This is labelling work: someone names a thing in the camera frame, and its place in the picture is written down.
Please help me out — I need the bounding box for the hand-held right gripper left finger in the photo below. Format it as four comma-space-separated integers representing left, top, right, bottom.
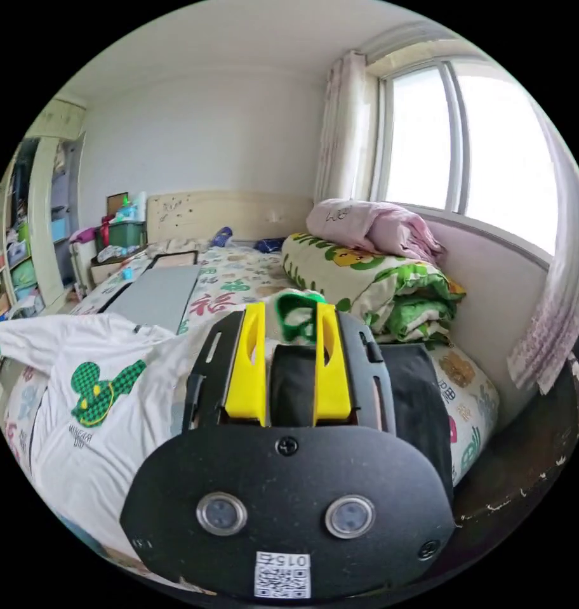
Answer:
224, 302, 267, 427

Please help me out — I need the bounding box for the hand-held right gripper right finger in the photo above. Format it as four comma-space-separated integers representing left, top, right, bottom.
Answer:
314, 301, 353, 426

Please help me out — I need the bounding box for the white long sleeve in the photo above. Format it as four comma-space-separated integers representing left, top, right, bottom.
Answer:
0, 290, 333, 567

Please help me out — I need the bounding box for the black garment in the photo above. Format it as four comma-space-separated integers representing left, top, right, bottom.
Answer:
269, 343, 456, 491

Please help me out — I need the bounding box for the bed with printed sheet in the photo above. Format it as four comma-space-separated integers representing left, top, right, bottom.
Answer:
0, 190, 502, 596

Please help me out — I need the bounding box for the folded green printed quilt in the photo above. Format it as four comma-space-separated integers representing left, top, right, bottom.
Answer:
281, 232, 467, 344

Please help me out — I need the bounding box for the grey flat board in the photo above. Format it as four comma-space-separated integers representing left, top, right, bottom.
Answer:
98, 264, 203, 336

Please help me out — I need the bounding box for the pink folded blanket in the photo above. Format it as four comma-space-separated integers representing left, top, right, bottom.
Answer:
306, 199, 446, 267

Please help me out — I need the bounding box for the bedside table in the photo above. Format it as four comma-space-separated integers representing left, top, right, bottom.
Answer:
89, 247, 147, 286

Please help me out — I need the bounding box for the green storage box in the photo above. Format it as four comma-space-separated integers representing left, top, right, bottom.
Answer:
95, 190, 149, 253

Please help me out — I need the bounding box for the dark brown wooden furniture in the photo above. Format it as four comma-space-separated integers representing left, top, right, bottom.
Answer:
441, 351, 579, 572

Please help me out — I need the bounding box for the pink curtain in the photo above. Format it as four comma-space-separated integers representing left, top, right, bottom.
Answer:
506, 95, 579, 396
313, 49, 381, 206

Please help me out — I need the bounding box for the window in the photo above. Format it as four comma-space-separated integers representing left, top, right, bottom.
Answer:
370, 56, 564, 258

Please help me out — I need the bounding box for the open cupboard with shelves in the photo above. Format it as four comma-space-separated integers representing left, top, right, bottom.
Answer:
0, 97, 88, 320

